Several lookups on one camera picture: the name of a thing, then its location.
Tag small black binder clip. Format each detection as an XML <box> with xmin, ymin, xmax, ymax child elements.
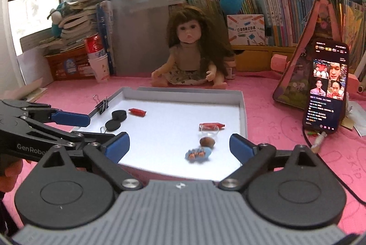
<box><xmin>93</xmin><ymin>94</ymin><xmax>110</xmax><ymax>114</ymax></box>

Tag white box with pencil print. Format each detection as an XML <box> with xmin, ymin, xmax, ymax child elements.
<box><xmin>227</xmin><ymin>14</ymin><xmax>265</xmax><ymax>46</ymax></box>

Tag phone charging cable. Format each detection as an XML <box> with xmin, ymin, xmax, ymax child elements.
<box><xmin>302</xmin><ymin>125</ymin><xmax>366</xmax><ymax>211</ymax></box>

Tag shallow white cardboard box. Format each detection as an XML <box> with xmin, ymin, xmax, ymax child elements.
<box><xmin>70</xmin><ymin>86</ymin><xmax>248</xmax><ymax>183</ymax></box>

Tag red soda can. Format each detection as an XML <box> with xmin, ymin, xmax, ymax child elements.
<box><xmin>85</xmin><ymin>34</ymin><xmax>104</xmax><ymax>60</ymax></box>

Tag loose paper slips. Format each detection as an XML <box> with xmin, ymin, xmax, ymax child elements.
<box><xmin>340</xmin><ymin>102</ymin><xmax>366</xmax><ymax>137</ymax></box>

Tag yellow picture books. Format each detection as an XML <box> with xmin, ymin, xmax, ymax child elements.
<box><xmin>339</xmin><ymin>0</ymin><xmax>366</xmax><ymax>74</ymax></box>

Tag white paper cup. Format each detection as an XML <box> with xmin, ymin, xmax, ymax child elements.
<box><xmin>88</xmin><ymin>53</ymin><xmax>110</xmax><ymax>83</ymax></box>

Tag black round disc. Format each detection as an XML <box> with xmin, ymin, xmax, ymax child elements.
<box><xmin>111</xmin><ymin>109</ymin><xmax>128</xmax><ymax>122</ymax></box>

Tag small brown nut toy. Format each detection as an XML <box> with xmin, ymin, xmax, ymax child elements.
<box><xmin>199</xmin><ymin>137</ymin><xmax>216</xmax><ymax>149</ymax></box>

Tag small red plastic piece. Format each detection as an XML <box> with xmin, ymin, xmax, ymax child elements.
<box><xmin>128</xmin><ymin>108</ymin><xmax>148</xmax><ymax>117</ymax></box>
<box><xmin>199</xmin><ymin>122</ymin><xmax>226</xmax><ymax>129</ymax></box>

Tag person's left hand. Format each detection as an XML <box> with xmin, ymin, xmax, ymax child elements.
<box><xmin>0</xmin><ymin>159</ymin><xmax>32</xmax><ymax>194</ymax></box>

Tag brown-haired baby doll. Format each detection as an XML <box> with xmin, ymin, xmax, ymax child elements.
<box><xmin>151</xmin><ymin>5</ymin><xmax>235</xmax><ymax>90</ymax></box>

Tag blue plush doll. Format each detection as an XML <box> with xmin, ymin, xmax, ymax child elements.
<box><xmin>47</xmin><ymin>2</ymin><xmax>69</xmax><ymax>37</ymax></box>

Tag white paper sheets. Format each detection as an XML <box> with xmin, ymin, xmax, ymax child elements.
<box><xmin>16</xmin><ymin>48</ymin><xmax>48</xmax><ymax>88</ymax></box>

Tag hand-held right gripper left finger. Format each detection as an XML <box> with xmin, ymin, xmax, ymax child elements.
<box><xmin>43</xmin><ymin>132</ymin><xmax>143</xmax><ymax>192</ymax></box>

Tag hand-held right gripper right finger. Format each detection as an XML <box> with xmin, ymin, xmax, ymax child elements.
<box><xmin>219</xmin><ymin>133</ymin><xmax>316</xmax><ymax>192</ymax></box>

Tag row of upright books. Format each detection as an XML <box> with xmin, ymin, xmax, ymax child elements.
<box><xmin>181</xmin><ymin>0</ymin><xmax>366</xmax><ymax>47</ymax></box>

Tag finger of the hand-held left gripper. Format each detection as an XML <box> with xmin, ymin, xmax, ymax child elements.
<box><xmin>17</xmin><ymin>116</ymin><xmax>118</xmax><ymax>150</ymax></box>
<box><xmin>0</xmin><ymin>99</ymin><xmax>91</xmax><ymax>128</ymax></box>

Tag black smartphone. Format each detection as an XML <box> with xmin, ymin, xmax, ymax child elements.
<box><xmin>303</xmin><ymin>39</ymin><xmax>350</xmax><ymax>134</ymax></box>

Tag pink house-shaped case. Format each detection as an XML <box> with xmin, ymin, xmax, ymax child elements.
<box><xmin>272</xmin><ymin>0</ymin><xmax>348</xmax><ymax>111</ymax></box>

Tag blue plush ball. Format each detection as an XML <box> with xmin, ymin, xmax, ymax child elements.
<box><xmin>220</xmin><ymin>0</ymin><xmax>243</xmax><ymax>14</ymax></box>

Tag grey plastic storage bin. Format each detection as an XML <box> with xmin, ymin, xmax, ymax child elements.
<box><xmin>111</xmin><ymin>0</ymin><xmax>188</xmax><ymax>75</ymax></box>

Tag small blue toy figure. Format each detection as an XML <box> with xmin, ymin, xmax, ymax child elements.
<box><xmin>185</xmin><ymin>147</ymin><xmax>213</xmax><ymax>161</ymax></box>

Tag yellow wooden shelf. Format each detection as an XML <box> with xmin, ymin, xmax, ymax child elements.
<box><xmin>230</xmin><ymin>45</ymin><xmax>298</xmax><ymax>72</ymax></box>

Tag small clear plastic cup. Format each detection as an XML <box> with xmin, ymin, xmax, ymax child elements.
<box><xmin>200</xmin><ymin>124</ymin><xmax>220</xmax><ymax>139</ymax></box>

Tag large black binder clip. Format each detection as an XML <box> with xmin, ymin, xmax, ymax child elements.
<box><xmin>100</xmin><ymin>118</ymin><xmax>121</xmax><ymax>133</ymax></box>

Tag small brown jar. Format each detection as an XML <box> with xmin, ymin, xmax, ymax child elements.
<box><xmin>224</xmin><ymin>58</ymin><xmax>237</xmax><ymax>80</ymax></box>

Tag stack of worn books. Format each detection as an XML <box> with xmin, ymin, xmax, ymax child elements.
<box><xmin>20</xmin><ymin>0</ymin><xmax>99</xmax><ymax>55</ymax></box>

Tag upright blue white magazines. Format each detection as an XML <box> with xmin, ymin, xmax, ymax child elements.
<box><xmin>97</xmin><ymin>0</ymin><xmax>116</xmax><ymax>75</ymax></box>

